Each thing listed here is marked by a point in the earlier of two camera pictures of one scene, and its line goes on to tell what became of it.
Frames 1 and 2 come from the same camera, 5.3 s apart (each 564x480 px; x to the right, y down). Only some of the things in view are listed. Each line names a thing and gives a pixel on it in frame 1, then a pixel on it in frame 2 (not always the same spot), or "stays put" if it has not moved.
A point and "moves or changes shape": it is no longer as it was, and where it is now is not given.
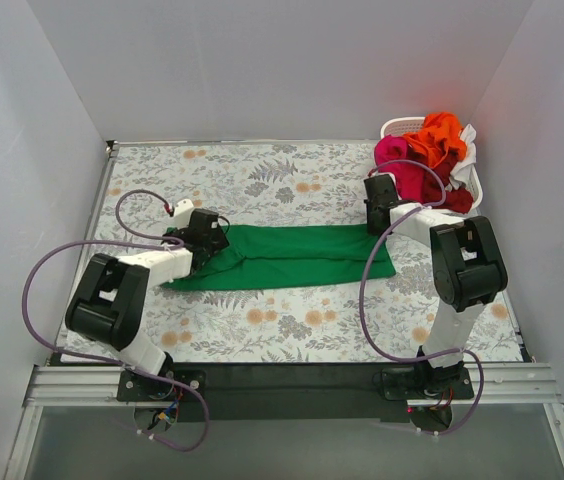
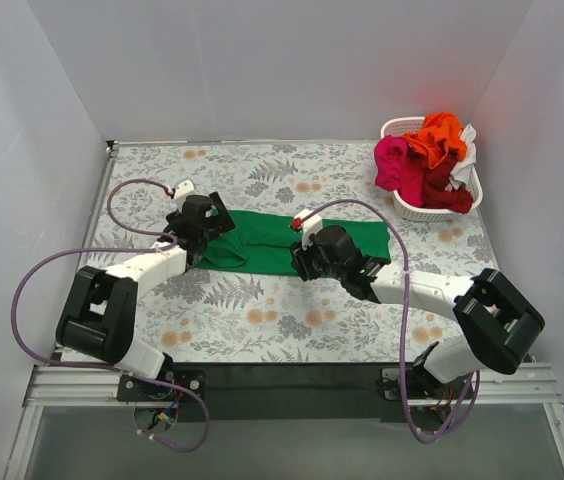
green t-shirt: (289, 253) moves or changes shape
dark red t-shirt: (456, 200) stays put
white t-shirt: (461, 174) stays put
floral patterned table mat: (365, 321) stays put
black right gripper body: (375, 220) → (300, 257)
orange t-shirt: (442, 132) stays put
